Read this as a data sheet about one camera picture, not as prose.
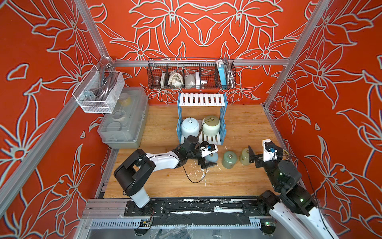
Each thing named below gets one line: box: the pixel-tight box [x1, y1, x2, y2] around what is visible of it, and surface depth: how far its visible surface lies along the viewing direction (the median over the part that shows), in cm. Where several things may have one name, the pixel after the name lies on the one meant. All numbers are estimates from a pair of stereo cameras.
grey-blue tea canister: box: [205, 151, 219, 164], surface depth 85 cm
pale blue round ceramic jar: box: [181, 117, 200, 138], surface depth 94 cm
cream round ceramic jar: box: [201, 115, 221, 136], surface depth 97 cm
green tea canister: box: [221, 150, 238, 169], surface depth 85 cm
